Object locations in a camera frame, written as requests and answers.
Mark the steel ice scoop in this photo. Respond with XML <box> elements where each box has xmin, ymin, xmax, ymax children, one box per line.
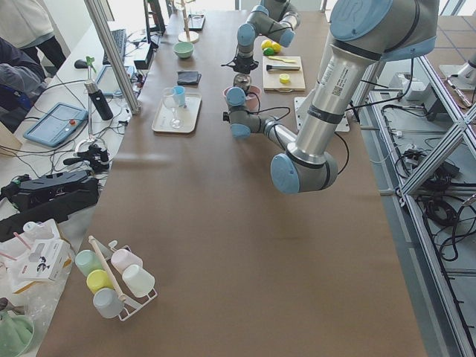
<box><xmin>233</xmin><ymin>73</ymin><xmax>251</xmax><ymax>92</ymax></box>

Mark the pink ice bowl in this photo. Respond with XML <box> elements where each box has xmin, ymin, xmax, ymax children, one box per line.
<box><xmin>245</xmin><ymin>85</ymin><xmax>261</xmax><ymax>112</ymax></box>

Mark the blue plastic cup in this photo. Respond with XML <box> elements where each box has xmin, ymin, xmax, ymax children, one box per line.
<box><xmin>173</xmin><ymin>86</ymin><xmax>186</xmax><ymax>107</ymax></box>

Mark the pink cup on rack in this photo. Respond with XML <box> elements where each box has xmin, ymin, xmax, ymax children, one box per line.
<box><xmin>111</xmin><ymin>248</ymin><xmax>143</xmax><ymax>274</ymax></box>

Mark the white cup on rack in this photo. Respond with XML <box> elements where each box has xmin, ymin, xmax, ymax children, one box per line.
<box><xmin>122</xmin><ymin>264</ymin><xmax>155</xmax><ymax>298</ymax></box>

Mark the green cup on rack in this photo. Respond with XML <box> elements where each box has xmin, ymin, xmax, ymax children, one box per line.
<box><xmin>74</xmin><ymin>250</ymin><xmax>103</xmax><ymax>277</ymax></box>

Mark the yellow cup on rack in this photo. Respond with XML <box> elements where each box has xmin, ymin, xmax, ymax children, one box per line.
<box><xmin>86</xmin><ymin>269</ymin><xmax>114</xmax><ymax>294</ymax></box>

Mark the grey blue cup on rack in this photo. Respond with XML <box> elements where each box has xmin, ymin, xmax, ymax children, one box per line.
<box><xmin>93</xmin><ymin>288</ymin><xmax>124</xmax><ymax>318</ymax></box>

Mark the steel muddler black tip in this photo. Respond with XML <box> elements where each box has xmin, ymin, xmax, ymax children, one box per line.
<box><xmin>266</xmin><ymin>64</ymin><xmax>300</xmax><ymax>71</ymax></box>

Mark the green lime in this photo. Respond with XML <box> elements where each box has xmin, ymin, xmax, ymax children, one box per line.
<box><xmin>263</xmin><ymin>48</ymin><xmax>274</xmax><ymax>56</ymax></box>

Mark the yellow plastic knife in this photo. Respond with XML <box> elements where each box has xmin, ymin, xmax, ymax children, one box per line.
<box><xmin>267</xmin><ymin>56</ymin><xmax>296</xmax><ymax>63</ymax></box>

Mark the wooden cutting board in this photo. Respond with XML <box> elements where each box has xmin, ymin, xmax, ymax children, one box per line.
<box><xmin>263</xmin><ymin>56</ymin><xmax>306</xmax><ymax>91</ymax></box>

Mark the yellow lemon slice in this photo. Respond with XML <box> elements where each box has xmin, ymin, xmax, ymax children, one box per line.
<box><xmin>279</xmin><ymin>74</ymin><xmax>290</xmax><ymax>83</ymax></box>

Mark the dark folded cloth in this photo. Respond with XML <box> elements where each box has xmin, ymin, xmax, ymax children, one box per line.
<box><xmin>177</xmin><ymin>71</ymin><xmax>202</xmax><ymax>86</ymax></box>

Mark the mint green bowl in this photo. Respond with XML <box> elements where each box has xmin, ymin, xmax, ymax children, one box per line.
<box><xmin>173</xmin><ymin>42</ymin><xmax>194</xmax><ymax>60</ymax></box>

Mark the wooden glass stand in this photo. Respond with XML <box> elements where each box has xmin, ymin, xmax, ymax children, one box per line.
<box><xmin>174</xmin><ymin>0</ymin><xmax>199</xmax><ymax>43</ymax></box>

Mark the black glass tray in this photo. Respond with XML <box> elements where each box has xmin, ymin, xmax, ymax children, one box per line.
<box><xmin>187</xmin><ymin>14</ymin><xmax>205</xmax><ymax>31</ymax></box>

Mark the beige serving tray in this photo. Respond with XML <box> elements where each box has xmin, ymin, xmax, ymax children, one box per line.
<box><xmin>152</xmin><ymin>93</ymin><xmax>202</xmax><ymax>134</ymax></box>

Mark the clear wine glass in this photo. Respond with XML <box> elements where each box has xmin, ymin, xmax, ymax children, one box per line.
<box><xmin>162</xmin><ymin>87</ymin><xmax>182</xmax><ymax>129</ymax></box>

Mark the black keyboard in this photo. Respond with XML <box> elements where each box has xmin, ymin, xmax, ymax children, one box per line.
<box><xmin>109</xmin><ymin>29</ymin><xmax>127</xmax><ymax>62</ymax></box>

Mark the black thermos bottle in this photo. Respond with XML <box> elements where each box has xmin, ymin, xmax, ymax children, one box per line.
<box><xmin>84</xmin><ymin>79</ymin><xmax>114</xmax><ymax>120</ymax></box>

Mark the black computer mouse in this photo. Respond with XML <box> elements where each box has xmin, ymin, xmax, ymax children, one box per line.
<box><xmin>74</xmin><ymin>59</ymin><xmax>89</xmax><ymax>69</ymax></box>

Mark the blue teach pendant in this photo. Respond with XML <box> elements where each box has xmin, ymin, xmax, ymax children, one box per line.
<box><xmin>23</xmin><ymin>103</ymin><xmax>88</xmax><ymax>147</ymax></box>

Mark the standing person white shirt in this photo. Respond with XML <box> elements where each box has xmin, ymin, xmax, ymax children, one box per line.
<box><xmin>1</xmin><ymin>0</ymin><xmax>66</xmax><ymax>71</ymax></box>

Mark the seated person dark jacket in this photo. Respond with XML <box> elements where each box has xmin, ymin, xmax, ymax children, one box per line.
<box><xmin>1</xmin><ymin>39</ymin><xmax>46</xmax><ymax>132</ymax></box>

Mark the black equipment case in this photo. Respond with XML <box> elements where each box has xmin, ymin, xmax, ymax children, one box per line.
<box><xmin>1</xmin><ymin>170</ymin><xmax>99</xmax><ymax>242</ymax></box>

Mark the white product box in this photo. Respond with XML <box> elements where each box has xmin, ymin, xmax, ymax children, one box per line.
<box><xmin>7</xmin><ymin>239</ymin><xmax>71</xmax><ymax>294</ymax></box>

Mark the green bowl with cloth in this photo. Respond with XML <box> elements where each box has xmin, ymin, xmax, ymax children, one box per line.
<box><xmin>1</xmin><ymin>297</ymin><xmax>34</xmax><ymax>356</ymax></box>

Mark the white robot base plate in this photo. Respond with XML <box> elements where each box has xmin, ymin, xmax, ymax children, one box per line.
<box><xmin>294</xmin><ymin>97</ymin><xmax>350</xmax><ymax>132</ymax></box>

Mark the aluminium frame post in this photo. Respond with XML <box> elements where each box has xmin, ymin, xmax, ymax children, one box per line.
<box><xmin>84</xmin><ymin>0</ymin><xmax>141</xmax><ymax>115</ymax></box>

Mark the wooden rack handle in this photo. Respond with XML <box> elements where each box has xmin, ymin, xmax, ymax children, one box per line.
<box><xmin>88</xmin><ymin>235</ymin><xmax>126</xmax><ymax>302</ymax></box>

